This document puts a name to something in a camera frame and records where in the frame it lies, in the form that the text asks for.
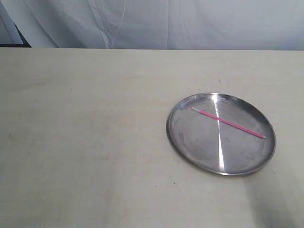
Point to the pink thin stick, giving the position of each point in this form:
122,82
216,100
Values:
229,123

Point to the round stainless steel plate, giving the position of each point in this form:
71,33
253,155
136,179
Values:
215,146

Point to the white backdrop cloth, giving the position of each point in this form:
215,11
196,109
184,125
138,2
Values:
160,24

